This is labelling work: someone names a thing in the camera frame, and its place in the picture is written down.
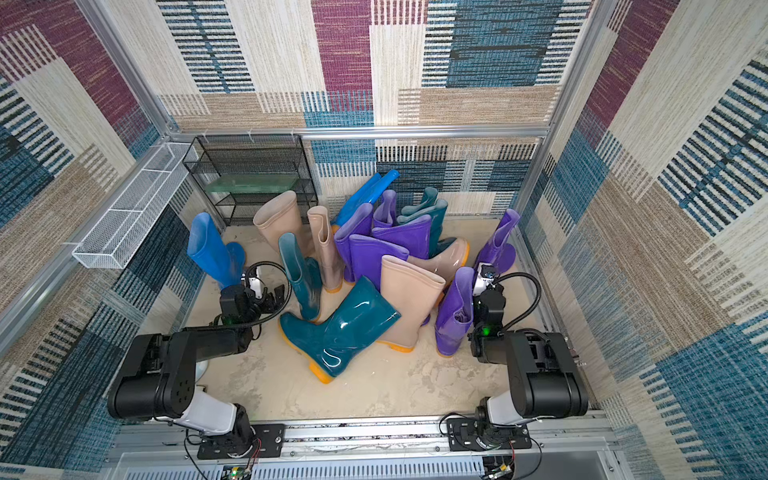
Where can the slim teal rain boot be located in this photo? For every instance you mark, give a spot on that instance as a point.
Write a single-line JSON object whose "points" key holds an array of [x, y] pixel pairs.
{"points": [[304, 276]]}

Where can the purple boot far right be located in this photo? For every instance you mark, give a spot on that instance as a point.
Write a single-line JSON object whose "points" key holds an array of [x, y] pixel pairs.
{"points": [[497, 250]]}

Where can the white wire mesh basket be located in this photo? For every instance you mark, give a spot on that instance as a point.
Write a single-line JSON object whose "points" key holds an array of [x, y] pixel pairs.
{"points": [[116, 236]]}

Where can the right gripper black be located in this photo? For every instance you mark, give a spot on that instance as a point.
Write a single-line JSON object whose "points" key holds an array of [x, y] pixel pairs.
{"points": [[487, 297]]}

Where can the purple short rain boot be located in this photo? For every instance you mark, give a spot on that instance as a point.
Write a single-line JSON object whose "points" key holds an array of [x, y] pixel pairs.
{"points": [[366, 256]]}

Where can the teal boot at back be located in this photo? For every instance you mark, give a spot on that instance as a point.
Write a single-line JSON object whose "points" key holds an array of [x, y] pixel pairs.
{"points": [[429, 198]]}

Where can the purple short boot rear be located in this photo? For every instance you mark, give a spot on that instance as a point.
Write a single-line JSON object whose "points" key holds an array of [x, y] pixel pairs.
{"points": [[414, 236]]}

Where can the blue rain boot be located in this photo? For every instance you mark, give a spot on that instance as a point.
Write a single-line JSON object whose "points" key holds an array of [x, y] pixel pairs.
{"points": [[367, 193], [223, 262]]}

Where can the large teal rain boot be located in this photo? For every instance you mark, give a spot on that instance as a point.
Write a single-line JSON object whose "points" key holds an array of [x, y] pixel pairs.
{"points": [[361, 319]]}

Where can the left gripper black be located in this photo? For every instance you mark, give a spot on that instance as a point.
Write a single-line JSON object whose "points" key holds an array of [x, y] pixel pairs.
{"points": [[268, 300]]}

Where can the purple tall rain boot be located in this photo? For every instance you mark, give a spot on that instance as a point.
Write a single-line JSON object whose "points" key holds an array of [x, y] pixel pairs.
{"points": [[359, 223]]}

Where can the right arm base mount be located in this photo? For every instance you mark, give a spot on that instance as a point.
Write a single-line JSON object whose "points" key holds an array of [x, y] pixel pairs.
{"points": [[471, 434]]}

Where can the purple boot near right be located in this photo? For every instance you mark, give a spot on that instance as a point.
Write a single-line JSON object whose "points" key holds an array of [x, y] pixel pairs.
{"points": [[455, 313]]}

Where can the purple boot at back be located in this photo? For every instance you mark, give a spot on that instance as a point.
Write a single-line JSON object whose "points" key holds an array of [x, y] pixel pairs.
{"points": [[384, 215]]}

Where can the beige slim rain boot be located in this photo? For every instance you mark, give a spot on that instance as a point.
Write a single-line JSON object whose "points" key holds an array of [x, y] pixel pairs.
{"points": [[331, 264]]}

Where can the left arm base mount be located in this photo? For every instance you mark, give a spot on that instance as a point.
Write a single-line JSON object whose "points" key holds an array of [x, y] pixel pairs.
{"points": [[261, 441]]}

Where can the beige short rain boot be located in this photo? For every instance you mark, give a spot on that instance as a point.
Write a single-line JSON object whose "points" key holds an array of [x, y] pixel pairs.
{"points": [[413, 292]]}

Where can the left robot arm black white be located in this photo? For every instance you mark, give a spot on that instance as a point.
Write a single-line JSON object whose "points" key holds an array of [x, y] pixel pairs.
{"points": [[157, 378]]}

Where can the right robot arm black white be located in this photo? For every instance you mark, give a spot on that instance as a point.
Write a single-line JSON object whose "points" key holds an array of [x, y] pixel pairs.
{"points": [[544, 381]]}

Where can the beige tall rain boot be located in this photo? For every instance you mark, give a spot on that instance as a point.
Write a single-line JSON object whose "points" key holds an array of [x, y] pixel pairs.
{"points": [[281, 215]]}

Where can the beige boot lying behind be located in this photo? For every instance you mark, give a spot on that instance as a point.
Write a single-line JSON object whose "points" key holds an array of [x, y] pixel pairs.
{"points": [[453, 253]]}

